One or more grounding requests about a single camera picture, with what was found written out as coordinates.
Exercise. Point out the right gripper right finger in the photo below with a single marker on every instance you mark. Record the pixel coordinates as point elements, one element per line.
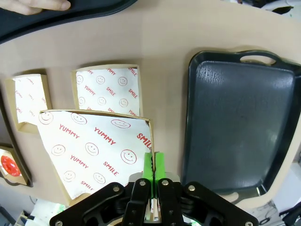
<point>160,174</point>

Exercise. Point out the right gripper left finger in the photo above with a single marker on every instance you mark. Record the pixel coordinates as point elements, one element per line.
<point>148,174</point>

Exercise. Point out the red glazed donut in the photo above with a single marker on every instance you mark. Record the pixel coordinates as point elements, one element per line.
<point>7,162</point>

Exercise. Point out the black donut supply tray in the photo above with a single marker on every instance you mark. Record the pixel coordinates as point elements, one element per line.
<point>70,17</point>

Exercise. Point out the kraft cardboard food box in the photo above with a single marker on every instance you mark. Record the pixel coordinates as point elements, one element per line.
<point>48,94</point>
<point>7,151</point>
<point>74,94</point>
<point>152,131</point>

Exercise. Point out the white smiley print paper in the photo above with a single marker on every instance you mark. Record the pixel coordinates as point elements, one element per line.
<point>94,131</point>
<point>28,99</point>
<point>108,84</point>

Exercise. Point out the black textured serving tray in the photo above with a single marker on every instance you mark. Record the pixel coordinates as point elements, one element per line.
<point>240,122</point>

